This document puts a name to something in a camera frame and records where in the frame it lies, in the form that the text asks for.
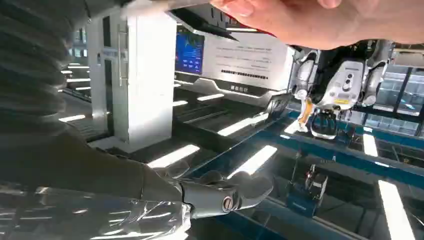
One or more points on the long white ceiling light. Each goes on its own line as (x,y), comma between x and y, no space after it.
(174,156)

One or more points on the white robot head and torso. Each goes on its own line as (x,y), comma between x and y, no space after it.
(344,82)

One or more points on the white printed sign board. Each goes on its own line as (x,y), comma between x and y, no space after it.
(248,63)

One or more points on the blue overhead beam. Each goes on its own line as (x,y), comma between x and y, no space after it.
(331,149)

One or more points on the ribbed grey right arm sleeve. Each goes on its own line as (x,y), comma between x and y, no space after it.
(30,59)

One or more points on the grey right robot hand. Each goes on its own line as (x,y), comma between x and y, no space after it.
(99,169)

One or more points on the blue display screen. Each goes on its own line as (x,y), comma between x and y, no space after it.
(189,53)

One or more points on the white square pillar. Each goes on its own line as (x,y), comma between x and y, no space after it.
(149,82)

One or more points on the person's hand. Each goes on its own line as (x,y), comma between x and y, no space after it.
(331,23)

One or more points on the blue hoist trolley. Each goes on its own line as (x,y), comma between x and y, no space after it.
(306,195)

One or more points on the window with dark frame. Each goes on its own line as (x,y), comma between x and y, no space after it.
(402,96)

